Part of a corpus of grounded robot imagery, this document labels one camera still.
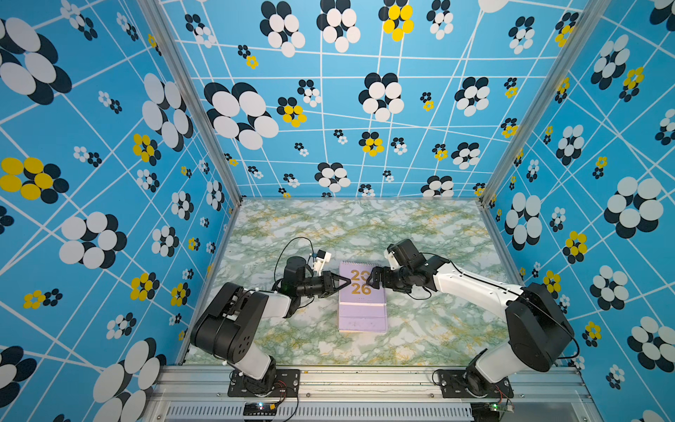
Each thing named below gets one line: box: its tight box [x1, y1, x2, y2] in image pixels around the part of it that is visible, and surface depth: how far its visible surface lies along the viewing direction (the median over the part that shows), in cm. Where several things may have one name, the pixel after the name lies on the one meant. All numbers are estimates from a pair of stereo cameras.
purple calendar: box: [339, 261, 387, 334], surface depth 83 cm
